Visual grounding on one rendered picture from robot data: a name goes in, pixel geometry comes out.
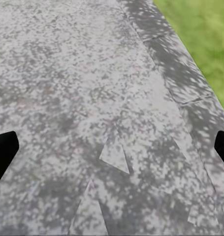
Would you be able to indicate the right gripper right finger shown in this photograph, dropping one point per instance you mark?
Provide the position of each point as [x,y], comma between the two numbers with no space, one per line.
[219,144]

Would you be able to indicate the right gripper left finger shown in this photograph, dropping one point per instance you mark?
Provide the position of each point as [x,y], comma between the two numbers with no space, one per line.
[9,146]

